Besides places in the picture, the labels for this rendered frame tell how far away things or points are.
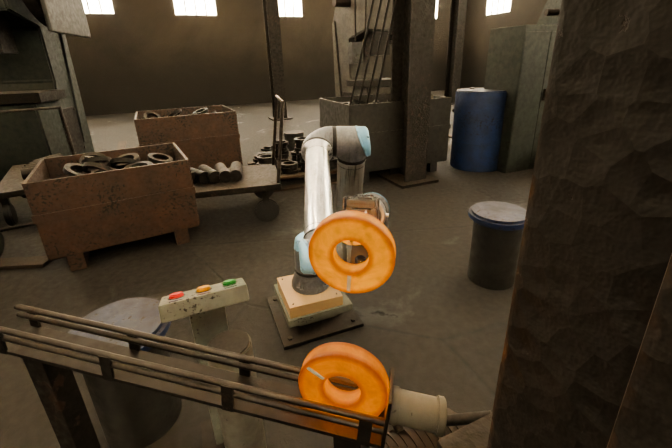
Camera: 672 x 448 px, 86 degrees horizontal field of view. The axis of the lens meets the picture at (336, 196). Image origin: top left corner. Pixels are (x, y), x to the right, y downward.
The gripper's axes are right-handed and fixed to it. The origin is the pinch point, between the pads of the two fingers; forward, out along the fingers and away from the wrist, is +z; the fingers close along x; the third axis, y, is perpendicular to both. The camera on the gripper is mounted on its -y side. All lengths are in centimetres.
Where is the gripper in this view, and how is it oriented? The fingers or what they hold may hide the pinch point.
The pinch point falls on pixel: (351, 242)
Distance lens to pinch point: 64.5
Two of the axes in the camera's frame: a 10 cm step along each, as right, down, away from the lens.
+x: 9.8, 0.5, -2.0
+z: -2.0, 0.8, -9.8
